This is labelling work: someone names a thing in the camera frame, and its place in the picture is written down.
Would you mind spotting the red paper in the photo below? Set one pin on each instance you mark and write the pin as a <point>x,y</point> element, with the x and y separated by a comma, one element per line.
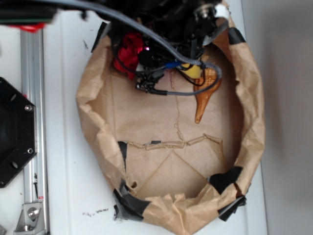
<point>128,51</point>

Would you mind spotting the yellow sponge wedge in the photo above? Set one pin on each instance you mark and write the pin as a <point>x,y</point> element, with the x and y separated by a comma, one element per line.
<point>192,71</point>

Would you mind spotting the brown paper bag bin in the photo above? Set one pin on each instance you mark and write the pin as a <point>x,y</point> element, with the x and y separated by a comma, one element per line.
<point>163,168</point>

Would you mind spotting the black hexagonal mount plate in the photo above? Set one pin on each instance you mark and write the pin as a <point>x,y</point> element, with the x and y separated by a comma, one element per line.
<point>17,132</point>

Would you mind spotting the metal corner bracket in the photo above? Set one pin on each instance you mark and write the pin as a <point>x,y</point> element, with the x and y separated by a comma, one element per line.
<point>31,220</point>

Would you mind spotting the orange spiral seashell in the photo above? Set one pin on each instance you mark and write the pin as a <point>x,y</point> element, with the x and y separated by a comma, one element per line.
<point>204,98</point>

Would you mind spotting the aluminium extrusion rail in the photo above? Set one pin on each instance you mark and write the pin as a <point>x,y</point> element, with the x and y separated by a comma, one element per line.
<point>32,69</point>

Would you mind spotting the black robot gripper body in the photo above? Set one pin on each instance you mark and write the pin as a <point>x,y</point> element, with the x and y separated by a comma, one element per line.
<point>174,32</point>

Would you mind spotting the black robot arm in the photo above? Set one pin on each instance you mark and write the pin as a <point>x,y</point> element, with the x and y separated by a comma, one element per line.
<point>32,15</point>

